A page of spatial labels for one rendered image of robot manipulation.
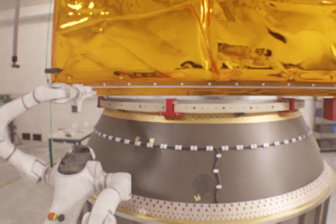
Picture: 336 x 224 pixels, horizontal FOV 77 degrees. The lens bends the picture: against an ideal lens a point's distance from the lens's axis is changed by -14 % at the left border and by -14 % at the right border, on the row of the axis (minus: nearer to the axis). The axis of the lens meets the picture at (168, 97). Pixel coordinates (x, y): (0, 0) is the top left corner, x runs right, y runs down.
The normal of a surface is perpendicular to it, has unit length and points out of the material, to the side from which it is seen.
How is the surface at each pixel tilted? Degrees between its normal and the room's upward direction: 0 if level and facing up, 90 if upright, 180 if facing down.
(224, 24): 86
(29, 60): 90
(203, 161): 62
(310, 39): 90
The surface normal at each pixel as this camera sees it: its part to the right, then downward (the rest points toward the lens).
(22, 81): -0.10, 0.04
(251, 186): 0.12, -0.44
